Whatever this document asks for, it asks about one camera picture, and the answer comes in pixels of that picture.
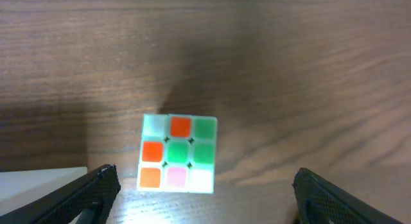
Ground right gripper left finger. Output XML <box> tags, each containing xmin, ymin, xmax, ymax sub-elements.
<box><xmin>1</xmin><ymin>164</ymin><xmax>121</xmax><ymax>224</ymax></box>

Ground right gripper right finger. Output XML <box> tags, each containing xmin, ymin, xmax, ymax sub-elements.
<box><xmin>292</xmin><ymin>168</ymin><xmax>400</xmax><ymax>224</ymax></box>

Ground multicoloured puzzle cube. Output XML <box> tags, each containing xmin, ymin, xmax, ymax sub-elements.
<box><xmin>137</xmin><ymin>114</ymin><xmax>218</xmax><ymax>194</ymax></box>

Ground white cardboard box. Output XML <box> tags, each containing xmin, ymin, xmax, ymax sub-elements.
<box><xmin>0</xmin><ymin>167</ymin><xmax>87</xmax><ymax>215</ymax></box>

